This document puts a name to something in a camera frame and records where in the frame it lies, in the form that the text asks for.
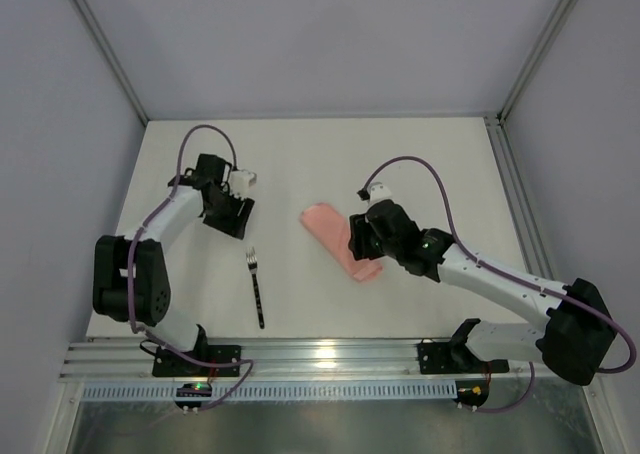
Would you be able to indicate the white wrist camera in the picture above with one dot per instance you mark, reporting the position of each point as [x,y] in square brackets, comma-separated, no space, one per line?
[241,182]
[378,192]

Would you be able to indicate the right side aluminium rail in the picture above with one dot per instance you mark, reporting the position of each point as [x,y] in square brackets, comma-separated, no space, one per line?
[528,232]

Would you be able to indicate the aluminium front rail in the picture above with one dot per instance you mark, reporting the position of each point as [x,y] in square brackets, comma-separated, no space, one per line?
[121,359]

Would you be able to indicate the aluminium rail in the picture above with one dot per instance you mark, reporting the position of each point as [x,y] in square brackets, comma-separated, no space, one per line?
[528,232]
[121,359]

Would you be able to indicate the grey slotted cable duct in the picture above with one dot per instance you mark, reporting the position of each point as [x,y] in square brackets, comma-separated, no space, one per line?
[272,391]

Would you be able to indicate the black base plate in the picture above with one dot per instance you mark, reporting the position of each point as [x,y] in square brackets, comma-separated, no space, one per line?
[169,365]
[435,356]

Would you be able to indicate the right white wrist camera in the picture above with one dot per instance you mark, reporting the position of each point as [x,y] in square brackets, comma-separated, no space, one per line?
[378,192]

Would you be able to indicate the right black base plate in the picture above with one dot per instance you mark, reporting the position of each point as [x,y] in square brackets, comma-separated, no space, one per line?
[435,356]

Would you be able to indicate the silver fork black handle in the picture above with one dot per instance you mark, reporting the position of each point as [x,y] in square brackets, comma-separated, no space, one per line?
[253,270]

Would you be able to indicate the right controller board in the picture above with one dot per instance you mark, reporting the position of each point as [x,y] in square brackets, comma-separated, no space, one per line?
[471,394]

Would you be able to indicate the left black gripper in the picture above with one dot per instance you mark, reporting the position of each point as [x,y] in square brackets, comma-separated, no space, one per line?
[230,214]

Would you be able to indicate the left corner frame post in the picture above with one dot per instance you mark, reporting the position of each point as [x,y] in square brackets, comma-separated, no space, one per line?
[99,37]

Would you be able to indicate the corner frame post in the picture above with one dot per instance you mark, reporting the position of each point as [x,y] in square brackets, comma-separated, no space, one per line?
[545,40]
[99,37]

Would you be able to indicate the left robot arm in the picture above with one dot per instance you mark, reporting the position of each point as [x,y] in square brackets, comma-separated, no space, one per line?
[130,278]

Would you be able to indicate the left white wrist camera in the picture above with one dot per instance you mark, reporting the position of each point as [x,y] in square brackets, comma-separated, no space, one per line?
[241,182]

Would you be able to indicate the left controller board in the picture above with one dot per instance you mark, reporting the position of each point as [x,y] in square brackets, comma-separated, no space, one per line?
[192,396]

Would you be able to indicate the controller board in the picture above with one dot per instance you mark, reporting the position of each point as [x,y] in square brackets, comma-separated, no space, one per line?
[471,394]
[192,396]

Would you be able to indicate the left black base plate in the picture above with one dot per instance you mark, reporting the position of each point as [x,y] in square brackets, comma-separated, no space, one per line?
[169,365]

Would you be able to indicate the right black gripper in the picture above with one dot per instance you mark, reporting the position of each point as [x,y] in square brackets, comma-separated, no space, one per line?
[358,235]

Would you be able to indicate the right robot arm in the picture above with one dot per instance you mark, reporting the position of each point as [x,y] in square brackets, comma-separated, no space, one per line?
[564,327]

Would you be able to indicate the right corner frame post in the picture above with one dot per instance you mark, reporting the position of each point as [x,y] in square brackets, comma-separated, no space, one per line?
[545,40]

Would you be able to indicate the pink satin napkin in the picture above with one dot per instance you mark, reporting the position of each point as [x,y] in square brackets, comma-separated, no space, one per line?
[331,229]

